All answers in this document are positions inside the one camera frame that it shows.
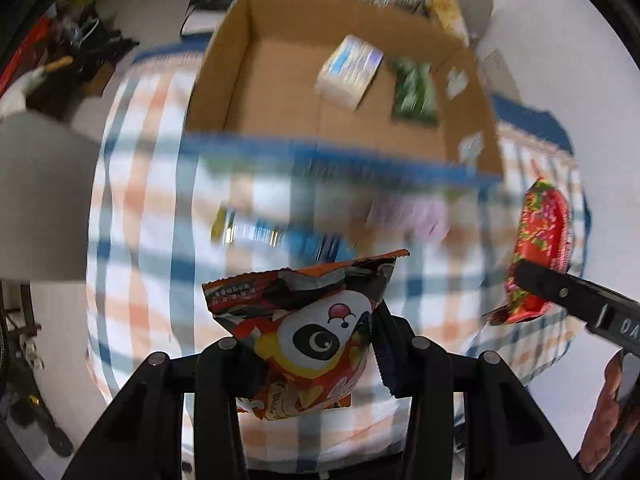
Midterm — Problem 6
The green snack bag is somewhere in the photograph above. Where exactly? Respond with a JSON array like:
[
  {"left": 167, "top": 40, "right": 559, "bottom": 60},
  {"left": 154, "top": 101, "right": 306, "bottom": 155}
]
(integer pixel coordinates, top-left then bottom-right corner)
[{"left": 388, "top": 58, "right": 438, "bottom": 126}]

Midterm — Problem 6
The red floral snack bag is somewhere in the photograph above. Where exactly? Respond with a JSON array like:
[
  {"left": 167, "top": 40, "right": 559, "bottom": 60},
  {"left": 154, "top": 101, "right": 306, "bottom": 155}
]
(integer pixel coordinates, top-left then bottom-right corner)
[{"left": 488, "top": 178, "right": 573, "bottom": 325}]

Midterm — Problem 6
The right hand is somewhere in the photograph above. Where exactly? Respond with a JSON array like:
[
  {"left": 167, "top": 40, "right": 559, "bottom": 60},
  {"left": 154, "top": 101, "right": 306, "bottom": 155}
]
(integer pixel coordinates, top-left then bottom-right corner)
[{"left": 578, "top": 352, "right": 623, "bottom": 472}]

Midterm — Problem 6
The lilac cloth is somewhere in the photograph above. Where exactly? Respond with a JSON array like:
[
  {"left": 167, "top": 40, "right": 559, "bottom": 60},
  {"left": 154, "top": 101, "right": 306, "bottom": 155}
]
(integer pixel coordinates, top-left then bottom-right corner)
[{"left": 367, "top": 195, "right": 450, "bottom": 244}]

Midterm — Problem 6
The blue white tissue pack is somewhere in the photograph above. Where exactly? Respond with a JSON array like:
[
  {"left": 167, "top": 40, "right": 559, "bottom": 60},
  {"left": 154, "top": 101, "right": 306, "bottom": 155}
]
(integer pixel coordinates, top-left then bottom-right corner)
[{"left": 314, "top": 35, "right": 384, "bottom": 110}]

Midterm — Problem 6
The red plastic bag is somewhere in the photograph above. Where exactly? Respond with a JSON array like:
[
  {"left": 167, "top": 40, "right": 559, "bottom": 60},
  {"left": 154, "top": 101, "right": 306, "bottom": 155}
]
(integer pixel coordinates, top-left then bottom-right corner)
[{"left": 1, "top": 15, "right": 53, "bottom": 94}]

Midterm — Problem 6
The grey chair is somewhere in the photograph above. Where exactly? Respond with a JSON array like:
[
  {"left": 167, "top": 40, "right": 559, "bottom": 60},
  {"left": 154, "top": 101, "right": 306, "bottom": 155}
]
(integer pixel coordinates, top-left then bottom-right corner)
[
  {"left": 424, "top": 0, "right": 494, "bottom": 48},
  {"left": 0, "top": 110, "right": 100, "bottom": 282}
]

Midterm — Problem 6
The grey chair left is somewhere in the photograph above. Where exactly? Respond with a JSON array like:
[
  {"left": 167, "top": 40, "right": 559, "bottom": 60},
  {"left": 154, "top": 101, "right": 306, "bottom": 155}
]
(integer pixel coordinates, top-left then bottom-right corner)
[{"left": 0, "top": 110, "right": 100, "bottom": 282}]

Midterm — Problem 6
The cardboard box with blue print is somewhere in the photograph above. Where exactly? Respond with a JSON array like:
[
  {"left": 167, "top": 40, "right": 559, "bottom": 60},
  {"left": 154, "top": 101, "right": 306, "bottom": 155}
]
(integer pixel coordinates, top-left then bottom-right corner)
[{"left": 184, "top": 0, "right": 503, "bottom": 186}]

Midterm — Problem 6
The grey chair back right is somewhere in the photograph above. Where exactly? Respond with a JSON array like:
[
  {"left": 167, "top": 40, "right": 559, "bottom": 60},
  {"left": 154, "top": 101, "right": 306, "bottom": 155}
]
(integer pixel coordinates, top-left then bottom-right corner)
[{"left": 424, "top": 0, "right": 494, "bottom": 48}]

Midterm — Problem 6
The blue gold snack tube pack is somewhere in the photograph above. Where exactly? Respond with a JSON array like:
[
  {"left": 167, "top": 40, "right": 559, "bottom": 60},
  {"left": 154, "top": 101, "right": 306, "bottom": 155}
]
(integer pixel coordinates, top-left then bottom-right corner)
[{"left": 210, "top": 206, "right": 357, "bottom": 264}]

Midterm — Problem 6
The orange panda snack bag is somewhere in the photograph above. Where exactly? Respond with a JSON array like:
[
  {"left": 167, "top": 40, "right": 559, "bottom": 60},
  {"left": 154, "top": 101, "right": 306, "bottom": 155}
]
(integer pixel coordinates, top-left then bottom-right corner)
[{"left": 202, "top": 249, "right": 408, "bottom": 420}]

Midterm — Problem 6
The plaid checkered tablecloth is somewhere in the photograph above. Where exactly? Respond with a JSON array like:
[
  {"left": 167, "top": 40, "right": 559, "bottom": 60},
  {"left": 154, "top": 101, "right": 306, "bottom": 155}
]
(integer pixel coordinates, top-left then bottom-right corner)
[{"left": 84, "top": 34, "right": 594, "bottom": 474}]

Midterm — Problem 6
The yellow chips bag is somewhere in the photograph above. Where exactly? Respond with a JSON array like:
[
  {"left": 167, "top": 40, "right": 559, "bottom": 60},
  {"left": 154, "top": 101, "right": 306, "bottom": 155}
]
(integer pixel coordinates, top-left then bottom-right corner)
[{"left": 428, "top": 0, "right": 471, "bottom": 47}]

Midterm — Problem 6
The white goose plush toy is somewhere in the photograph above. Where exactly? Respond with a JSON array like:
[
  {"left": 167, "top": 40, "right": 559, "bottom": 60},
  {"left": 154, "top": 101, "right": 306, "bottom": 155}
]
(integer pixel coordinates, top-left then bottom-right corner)
[{"left": 0, "top": 56, "right": 74, "bottom": 119}]

